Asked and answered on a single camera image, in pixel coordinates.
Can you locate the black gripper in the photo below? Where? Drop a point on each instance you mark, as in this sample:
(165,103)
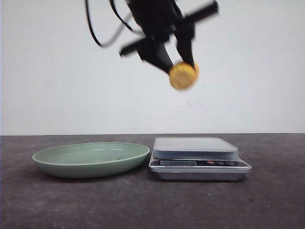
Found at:
(158,19)

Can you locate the yellow corn cob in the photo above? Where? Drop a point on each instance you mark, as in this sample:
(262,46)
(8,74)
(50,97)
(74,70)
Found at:
(183,76)

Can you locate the silver kitchen scale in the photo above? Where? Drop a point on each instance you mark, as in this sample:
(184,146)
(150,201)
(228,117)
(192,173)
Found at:
(197,158)

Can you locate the light green plate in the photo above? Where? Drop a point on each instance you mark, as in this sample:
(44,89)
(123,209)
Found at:
(90,160)

